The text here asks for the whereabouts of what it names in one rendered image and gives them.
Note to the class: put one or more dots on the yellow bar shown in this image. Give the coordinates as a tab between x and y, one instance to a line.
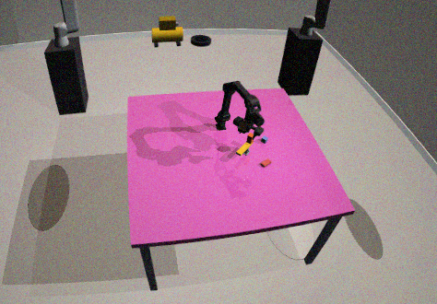
248	143

